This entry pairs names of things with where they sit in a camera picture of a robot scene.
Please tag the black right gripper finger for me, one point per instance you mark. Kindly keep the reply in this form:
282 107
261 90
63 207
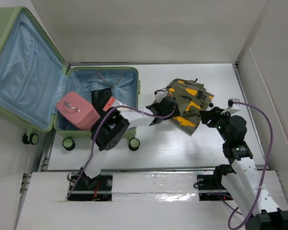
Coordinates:
206 114
208 122

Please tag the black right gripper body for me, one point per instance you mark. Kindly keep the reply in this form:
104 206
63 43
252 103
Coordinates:
220 118

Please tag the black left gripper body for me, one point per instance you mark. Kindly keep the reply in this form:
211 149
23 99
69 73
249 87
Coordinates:
173 109

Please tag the yellow camouflage garment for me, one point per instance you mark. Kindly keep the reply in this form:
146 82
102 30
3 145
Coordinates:
191 97

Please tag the black garment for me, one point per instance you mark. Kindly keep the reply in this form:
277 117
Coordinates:
99 98

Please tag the pink case with chrome handle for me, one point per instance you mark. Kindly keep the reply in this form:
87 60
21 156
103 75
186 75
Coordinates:
78 111

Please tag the green hard-shell suitcase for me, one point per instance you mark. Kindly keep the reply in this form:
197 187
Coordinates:
34 77

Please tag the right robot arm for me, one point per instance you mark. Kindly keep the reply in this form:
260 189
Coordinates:
240 176

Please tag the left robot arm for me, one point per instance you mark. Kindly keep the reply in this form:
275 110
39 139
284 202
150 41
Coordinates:
110 128

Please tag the white packaged item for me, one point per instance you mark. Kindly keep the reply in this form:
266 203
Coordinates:
118 105

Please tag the red paper tag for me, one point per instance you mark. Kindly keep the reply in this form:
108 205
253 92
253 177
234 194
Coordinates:
109 103

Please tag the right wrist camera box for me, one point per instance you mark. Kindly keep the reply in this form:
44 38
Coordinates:
233 106

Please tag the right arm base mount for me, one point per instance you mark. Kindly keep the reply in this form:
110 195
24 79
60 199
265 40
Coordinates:
211 190

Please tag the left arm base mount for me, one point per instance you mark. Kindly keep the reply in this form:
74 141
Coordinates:
96 189

